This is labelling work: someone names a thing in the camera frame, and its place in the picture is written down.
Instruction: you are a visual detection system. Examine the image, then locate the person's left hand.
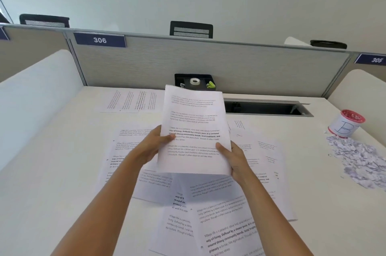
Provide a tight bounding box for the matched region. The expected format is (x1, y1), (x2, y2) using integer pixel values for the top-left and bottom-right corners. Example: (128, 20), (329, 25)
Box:
(131, 125), (176, 172)

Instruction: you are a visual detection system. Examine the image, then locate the black desk organiser tray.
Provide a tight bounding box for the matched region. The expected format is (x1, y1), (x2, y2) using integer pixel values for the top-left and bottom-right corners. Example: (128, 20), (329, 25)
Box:
(174, 73), (215, 91)

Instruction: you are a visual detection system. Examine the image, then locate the white side divider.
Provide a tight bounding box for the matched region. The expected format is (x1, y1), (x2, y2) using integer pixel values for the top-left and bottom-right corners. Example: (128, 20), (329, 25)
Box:
(0, 49), (87, 172)
(327, 69), (386, 116)

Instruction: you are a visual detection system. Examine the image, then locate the grey partition panel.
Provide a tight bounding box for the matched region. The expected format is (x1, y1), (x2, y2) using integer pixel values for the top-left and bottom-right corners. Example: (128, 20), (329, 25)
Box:
(0, 23), (386, 100)

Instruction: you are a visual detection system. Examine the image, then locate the person's right forearm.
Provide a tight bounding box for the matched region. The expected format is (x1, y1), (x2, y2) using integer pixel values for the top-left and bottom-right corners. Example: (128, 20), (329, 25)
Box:
(237, 171), (315, 256)

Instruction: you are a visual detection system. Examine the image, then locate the person's right hand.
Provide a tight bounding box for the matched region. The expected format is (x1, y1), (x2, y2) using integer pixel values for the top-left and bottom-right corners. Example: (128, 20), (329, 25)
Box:
(215, 141), (257, 187)

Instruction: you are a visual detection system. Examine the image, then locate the pile of shredded paper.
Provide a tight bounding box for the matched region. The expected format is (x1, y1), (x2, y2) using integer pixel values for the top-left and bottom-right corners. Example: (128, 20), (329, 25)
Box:
(325, 135), (386, 190)

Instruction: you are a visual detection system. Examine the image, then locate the printed paper sheet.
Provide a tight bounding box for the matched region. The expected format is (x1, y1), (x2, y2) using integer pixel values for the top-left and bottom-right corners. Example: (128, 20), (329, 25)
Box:
(156, 85), (232, 176)

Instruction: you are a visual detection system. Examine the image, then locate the white rounded object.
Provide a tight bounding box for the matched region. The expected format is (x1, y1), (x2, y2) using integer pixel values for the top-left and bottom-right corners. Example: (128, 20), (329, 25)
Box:
(284, 36), (311, 46)

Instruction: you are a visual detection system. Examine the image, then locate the person's left forearm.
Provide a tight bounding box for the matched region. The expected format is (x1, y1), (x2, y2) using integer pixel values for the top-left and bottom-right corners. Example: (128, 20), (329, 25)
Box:
(48, 156), (145, 256)

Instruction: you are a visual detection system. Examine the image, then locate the red white lettered cup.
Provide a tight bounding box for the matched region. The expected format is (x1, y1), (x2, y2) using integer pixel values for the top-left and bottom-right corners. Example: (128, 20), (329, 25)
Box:
(328, 109), (366, 139)

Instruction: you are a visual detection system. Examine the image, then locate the black mesh chair back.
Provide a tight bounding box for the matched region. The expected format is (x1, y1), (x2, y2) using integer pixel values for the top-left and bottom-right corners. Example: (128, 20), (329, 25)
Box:
(169, 21), (214, 39)
(19, 13), (70, 28)

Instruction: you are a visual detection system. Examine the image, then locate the spread of printed papers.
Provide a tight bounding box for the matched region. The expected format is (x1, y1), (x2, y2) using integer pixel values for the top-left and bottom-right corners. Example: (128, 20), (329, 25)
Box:
(95, 88), (298, 256)

